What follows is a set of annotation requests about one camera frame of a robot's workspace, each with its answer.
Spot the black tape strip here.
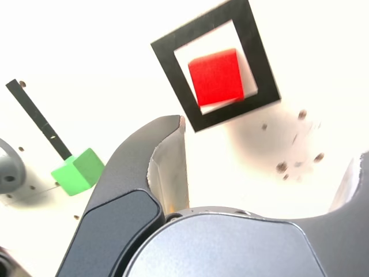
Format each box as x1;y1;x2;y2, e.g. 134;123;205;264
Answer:
5;78;73;160

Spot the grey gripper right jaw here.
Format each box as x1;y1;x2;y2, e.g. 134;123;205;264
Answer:
285;151;369;277

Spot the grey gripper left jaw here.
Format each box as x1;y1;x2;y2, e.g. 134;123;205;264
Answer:
54;114;190;277

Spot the black tape square outline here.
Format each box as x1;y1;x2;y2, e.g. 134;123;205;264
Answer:
150;0;281;133

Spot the green cube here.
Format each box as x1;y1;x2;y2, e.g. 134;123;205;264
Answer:
51;148;106;197

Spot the red cube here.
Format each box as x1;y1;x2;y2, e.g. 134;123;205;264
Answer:
187;48;246;107

